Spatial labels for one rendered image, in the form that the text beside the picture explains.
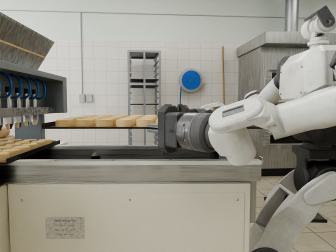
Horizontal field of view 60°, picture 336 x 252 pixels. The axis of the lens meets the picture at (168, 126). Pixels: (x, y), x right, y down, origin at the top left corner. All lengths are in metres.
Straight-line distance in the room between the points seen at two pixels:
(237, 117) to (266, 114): 0.05
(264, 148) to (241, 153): 3.76
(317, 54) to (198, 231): 0.62
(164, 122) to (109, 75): 4.37
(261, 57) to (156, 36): 1.80
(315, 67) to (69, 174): 0.77
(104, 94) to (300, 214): 4.33
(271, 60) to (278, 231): 3.55
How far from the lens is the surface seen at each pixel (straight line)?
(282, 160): 4.56
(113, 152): 1.14
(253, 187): 0.93
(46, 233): 0.95
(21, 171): 0.93
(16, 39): 1.11
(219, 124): 0.57
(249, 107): 0.58
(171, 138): 0.70
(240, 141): 0.60
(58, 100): 1.37
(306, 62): 0.98
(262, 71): 4.36
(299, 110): 0.58
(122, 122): 0.80
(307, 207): 1.05
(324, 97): 0.59
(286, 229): 1.08
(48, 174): 0.90
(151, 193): 0.85
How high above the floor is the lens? 1.06
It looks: 4 degrees down
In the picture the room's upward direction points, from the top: straight up
